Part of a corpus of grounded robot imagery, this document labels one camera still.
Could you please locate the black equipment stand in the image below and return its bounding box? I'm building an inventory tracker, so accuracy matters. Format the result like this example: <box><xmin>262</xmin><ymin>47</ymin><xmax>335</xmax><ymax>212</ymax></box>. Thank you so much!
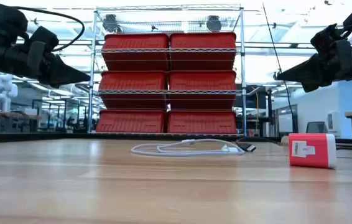
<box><xmin>247</xmin><ymin>88</ymin><xmax>273</xmax><ymax>134</ymax></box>

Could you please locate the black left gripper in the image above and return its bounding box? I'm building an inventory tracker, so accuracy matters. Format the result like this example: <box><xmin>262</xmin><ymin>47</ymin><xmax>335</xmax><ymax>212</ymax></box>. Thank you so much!
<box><xmin>0</xmin><ymin>26</ymin><xmax>91</xmax><ymax>90</ymax></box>

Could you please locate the white wall dispenser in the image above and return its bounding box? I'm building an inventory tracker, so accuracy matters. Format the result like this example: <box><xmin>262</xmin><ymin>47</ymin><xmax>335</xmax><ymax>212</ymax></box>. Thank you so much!
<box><xmin>327</xmin><ymin>111</ymin><xmax>340</xmax><ymax>131</ymax></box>

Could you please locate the background workbench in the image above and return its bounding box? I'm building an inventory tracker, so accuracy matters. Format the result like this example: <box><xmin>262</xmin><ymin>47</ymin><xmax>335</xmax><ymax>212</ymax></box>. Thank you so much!
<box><xmin>0</xmin><ymin>111</ymin><xmax>42</xmax><ymax>133</ymax></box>

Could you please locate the white USB cable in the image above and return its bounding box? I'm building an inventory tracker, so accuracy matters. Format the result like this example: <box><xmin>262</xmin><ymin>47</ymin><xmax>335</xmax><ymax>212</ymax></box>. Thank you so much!
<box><xmin>130</xmin><ymin>138</ymin><xmax>247</xmax><ymax>157</ymax></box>

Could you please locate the chrome wire shelf rack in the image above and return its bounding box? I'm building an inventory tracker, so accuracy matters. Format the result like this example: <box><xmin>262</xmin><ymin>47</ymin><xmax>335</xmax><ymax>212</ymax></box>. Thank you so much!
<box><xmin>87</xmin><ymin>3</ymin><xmax>248</xmax><ymax>138</ymax></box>

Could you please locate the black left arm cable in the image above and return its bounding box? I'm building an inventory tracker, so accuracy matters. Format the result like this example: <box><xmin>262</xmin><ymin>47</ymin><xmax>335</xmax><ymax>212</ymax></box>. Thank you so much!
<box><xmin>14</xmin><ymin>5</ymin><xmax>86</xmax><ymax>53</ymax></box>

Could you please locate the red and white USB charger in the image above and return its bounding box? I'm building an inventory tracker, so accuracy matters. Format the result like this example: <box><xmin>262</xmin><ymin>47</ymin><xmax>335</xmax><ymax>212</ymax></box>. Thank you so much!
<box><xmin>289</xmin><ymin>133</ymin><xmax>338</xmax><ymax>169</ymax></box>

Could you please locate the yellow cable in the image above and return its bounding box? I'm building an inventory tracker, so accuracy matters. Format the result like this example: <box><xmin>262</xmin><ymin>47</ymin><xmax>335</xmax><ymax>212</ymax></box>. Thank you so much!
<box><xmin>254</xmin><ymin>91</ymin><xmax>260</xmax><ymax>133</ymax></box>

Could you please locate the dark grey chair back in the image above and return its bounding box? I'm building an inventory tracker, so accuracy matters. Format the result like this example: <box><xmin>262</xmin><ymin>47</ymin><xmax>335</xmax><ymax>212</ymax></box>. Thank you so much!
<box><xmin>305</xmin><ymin>121</ymin><xmax>329</xmax><ymax>138</ymax></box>

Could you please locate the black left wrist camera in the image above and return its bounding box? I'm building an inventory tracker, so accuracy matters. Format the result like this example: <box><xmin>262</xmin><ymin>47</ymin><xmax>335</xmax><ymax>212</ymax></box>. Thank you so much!
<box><xmin>0</xmin><ymin>0</ymin><xmax>29</xmax><ymax>41</ymax></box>

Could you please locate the black hanging cable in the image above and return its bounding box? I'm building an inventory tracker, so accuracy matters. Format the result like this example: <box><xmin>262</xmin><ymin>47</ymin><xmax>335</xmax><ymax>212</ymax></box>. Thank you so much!
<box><xmin>262</xmin><ymin>2</ymin><xmax>299</xmax><ymax>133</ymax></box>

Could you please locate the grey round spool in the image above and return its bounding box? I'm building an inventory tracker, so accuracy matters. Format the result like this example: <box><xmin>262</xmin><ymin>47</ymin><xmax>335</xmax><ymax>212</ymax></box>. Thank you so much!
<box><xmin>103</xmin><ymin>14</ymin><xmax>120</xmax><ymax>34</ymax></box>
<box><xmin>206</xmin><ymin>14</ymin><xmax>223</xmax><ymax>32</ymax></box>

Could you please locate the black USB cable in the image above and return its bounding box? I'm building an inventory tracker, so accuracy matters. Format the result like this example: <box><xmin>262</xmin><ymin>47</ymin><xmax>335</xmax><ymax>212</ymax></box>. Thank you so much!
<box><xmin>236</xmin><ymin>136</ymin><xmax>289</xmax><ymax>153</ymax></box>

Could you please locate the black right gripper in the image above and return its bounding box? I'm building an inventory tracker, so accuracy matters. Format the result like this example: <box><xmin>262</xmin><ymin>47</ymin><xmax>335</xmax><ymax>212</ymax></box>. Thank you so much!
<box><xmin>277</xmin><ymin>24</ymin><xmax>352</xmax><ymax>93</ymax></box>

